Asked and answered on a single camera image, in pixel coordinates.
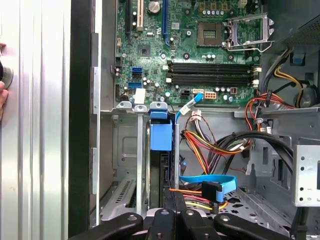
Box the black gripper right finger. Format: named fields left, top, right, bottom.
left=175, top=187, right=293, bottom=240

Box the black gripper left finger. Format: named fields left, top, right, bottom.
left=68, top=187, right=177, bottom=240

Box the hard disk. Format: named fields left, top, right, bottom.
left=146, top=109, right=177, bottom=212

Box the small round black tool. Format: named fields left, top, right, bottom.
left=0, top=59, right=14, bottom=90

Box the perforated metal disk bay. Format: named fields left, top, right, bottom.
left=99, top=101, right=295, bottom=228

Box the person's hand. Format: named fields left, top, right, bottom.
left=0, top=41, right=10, bottom=121

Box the grey metal drive cage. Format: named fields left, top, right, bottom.
left=258, top=49, right=320, bottom=208

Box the black PC case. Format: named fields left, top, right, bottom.
left=68, top=0, right=320, bottom=240

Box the black RAM slot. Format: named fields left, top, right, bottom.
left=166, top=74, right=261, bottom=81
left=166, top=80, right=261, bottom=88
left=166, top=61, right=261, bottom=70
left=166, top=68, right=261, bottom=75

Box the black square chipset chip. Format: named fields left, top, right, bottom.
left=138, top=44, right=151, bottom=59

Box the metal locking lever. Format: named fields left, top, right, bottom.
left=226, top=41, right=275, bottom=54

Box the green motherboard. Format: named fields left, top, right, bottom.
left=114, top=0, right=266, bottom=108

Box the CPU socket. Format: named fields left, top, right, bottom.
left=196, top=21, right=223, bottom=48

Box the blue expansion slot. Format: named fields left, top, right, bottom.
left=161, top=0, right=169, bottom=48

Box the black expansion slot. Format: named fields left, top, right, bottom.
left=125, top=0, right=133, bottom=42

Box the metal socket cover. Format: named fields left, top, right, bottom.
left=225, top=12, right=275, bottom=50

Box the white expansion slot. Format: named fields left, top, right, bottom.
left=136, top=0, right=145, bottom=31

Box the silver coin battery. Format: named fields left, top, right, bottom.
left=147, top=1, right=161, bottom=14

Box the grey power supply unit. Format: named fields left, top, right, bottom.
left=266, top=0, right=320, bottom=52

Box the orange red yellow power wire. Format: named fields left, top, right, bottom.
left=169, top=180, right=230, bottom=214

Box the blue SATA wire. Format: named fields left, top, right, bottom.
left=174, top=92, right=238, bottom=203

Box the coloured wire bundle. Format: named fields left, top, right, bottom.
left=181, top=92, right=305, bottom=176

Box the thick black wire bundle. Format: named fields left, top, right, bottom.
left=214, top=130, right=295, bottom=176

